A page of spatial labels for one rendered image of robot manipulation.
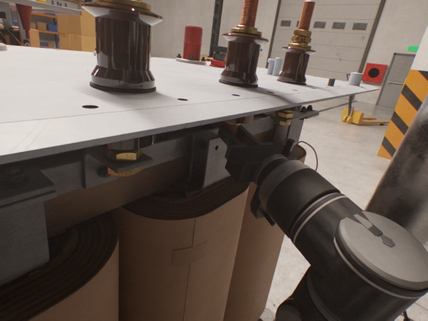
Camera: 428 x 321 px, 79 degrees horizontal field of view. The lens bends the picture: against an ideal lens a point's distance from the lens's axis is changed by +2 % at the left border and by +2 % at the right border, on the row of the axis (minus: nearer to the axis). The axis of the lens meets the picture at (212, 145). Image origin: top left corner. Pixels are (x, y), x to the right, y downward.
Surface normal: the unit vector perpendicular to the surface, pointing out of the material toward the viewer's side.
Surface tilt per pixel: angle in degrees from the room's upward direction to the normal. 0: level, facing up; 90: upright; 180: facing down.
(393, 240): 13
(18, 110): 0
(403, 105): 90
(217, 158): 90
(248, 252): 90
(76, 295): 90
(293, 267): 0
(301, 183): 33
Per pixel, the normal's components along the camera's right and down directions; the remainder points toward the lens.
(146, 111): 0.26, -0.85
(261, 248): 0.41, 0.36
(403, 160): -0.99, -0.09
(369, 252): 0.08, -0.81
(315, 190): -0.17, -0.72
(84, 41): 0.79, 0.30
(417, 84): -0.64, 0.19
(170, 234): 0.13, 0.36
